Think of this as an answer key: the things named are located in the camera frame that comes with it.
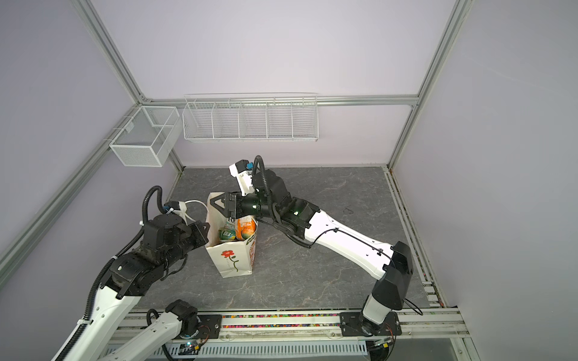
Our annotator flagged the green candy bag back side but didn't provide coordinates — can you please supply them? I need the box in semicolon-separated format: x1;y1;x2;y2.
218;221;237;242

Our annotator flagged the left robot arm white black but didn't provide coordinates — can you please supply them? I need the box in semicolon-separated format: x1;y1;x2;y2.
54;185;210;360

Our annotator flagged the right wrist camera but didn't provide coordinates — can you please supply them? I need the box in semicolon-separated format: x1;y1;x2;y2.
229;159;254;196

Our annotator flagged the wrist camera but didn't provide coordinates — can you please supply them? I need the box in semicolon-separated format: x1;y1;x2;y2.
229;159;254;196
163;201;195;224

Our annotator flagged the white wire shelf basket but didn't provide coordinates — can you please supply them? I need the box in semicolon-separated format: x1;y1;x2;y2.
182;93;319;141

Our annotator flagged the white mesh box basket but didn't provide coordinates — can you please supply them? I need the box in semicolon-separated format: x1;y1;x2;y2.
109;106;182;168

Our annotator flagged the orange Fox's fruits candy bag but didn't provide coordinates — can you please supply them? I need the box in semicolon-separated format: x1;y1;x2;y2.
235;216;257;241

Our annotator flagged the white floral paper bag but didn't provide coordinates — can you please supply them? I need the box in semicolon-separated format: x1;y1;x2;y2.
183;193;258;278

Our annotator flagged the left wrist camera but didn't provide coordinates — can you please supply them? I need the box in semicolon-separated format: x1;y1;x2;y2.
163;201;195;224

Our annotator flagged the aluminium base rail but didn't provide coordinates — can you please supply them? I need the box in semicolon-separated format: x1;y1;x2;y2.
87;307;471;346

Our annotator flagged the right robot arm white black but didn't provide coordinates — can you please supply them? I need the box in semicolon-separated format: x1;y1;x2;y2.
208;156;414;337

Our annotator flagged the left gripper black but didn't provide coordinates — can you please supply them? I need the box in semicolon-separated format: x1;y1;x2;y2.
161;220;210;271

